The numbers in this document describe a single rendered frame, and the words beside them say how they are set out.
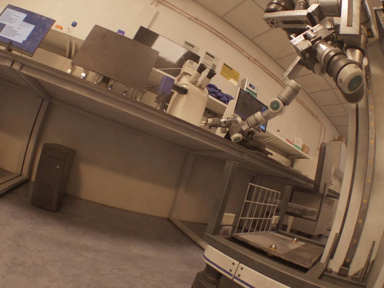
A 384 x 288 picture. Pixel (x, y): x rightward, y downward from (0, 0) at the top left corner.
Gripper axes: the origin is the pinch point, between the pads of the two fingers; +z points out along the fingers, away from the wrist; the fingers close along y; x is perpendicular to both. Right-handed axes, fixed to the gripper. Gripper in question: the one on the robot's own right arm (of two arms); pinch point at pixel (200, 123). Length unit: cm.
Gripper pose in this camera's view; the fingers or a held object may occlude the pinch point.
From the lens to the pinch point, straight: 136.0
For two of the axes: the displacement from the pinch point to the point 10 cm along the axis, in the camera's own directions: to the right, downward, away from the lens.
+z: -9.9, 0.5, -1.2
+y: -1.1, 1.2, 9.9
